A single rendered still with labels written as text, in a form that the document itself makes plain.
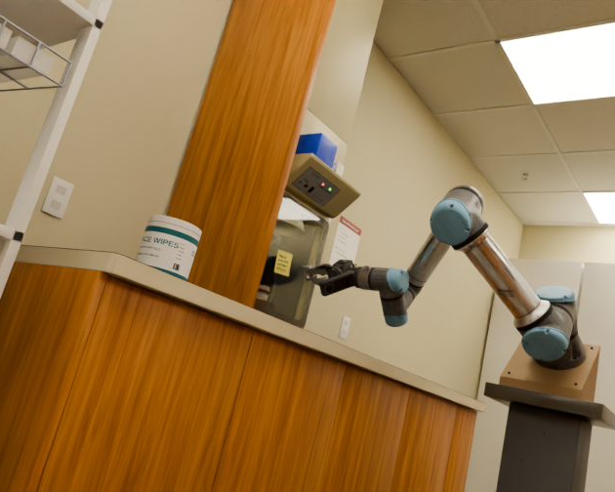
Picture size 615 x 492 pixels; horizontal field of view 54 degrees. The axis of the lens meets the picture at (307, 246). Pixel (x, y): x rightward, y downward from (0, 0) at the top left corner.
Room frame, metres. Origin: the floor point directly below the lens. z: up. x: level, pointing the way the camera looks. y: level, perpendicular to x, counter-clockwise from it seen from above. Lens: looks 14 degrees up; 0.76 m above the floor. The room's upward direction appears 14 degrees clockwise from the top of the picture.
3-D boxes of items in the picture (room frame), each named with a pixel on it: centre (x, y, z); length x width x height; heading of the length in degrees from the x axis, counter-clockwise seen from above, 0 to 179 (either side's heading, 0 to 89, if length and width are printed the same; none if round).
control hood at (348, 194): (1.95, 0.00, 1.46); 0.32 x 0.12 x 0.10; 141
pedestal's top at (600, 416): (1.84, -0.84, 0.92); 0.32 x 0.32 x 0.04; 53
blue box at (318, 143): (1.89, 0.05, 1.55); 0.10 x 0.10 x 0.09; 51
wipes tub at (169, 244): (1.43, 0.32, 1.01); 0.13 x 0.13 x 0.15
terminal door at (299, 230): (1.98, 0.04, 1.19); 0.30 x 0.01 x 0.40; 140
